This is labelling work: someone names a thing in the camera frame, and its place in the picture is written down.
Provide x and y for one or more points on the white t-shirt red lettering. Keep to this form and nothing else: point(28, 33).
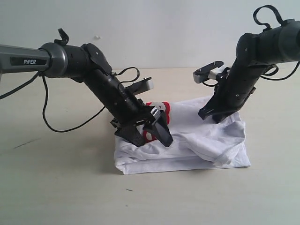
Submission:
point(197, 143)

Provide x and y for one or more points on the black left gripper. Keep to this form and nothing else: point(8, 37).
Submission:
point(128, 111)

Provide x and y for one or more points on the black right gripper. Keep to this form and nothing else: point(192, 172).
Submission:
point(232, 93)

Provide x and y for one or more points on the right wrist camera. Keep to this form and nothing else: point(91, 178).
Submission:
point(213, 71)

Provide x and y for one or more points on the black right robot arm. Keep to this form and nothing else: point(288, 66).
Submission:
point(255, 55)

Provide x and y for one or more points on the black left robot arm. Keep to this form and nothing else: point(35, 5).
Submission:
point(87, 64)

